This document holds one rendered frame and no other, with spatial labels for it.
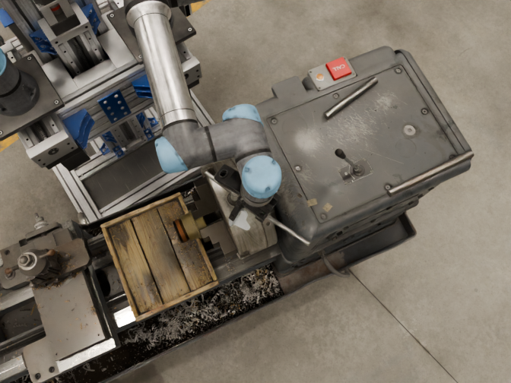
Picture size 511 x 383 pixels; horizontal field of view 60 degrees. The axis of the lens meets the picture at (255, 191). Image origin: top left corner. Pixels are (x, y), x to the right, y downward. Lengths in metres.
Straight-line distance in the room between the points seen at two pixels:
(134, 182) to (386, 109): 1.45
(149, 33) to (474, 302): 2.25
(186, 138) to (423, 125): 0.78
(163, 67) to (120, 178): 1.55
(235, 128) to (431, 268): 1.95
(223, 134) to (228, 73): 2.01
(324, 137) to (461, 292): 1.61
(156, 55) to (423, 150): 0.81
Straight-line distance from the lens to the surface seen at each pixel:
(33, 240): 1.68
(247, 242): 1.30
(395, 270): 2.60
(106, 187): 2.45
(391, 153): 1.35
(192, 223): 1.37
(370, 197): 1.29
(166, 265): 1.59
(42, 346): 1.67
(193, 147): 0.88
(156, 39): 0.98
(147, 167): 2.43
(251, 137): 0.88
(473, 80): 3.21
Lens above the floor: 2.44
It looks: 73 degrees down
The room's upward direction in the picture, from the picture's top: 5 degrees clockwise
